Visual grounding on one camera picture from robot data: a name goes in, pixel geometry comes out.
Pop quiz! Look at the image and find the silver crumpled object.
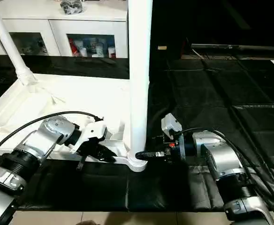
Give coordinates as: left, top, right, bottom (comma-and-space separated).
60, 0, 84, 15

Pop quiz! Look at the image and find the small red bottle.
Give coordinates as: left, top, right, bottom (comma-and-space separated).
70, 38, 79, 57

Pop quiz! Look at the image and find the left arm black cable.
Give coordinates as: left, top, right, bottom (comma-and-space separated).
0, 111, 104, 165

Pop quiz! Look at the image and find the long black bar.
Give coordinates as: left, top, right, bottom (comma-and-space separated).
191, 44, 274, 52

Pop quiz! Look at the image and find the white glass-door cabinet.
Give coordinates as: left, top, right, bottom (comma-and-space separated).
0, 0, 129, 59

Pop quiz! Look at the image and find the black work mat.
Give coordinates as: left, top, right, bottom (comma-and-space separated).
0, 54, 274, 211

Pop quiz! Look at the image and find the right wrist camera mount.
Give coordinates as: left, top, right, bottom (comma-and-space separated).
161, 113, 183, 139

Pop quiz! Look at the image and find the white compartment tray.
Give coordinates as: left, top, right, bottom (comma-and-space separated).
0, 73, 149, 173

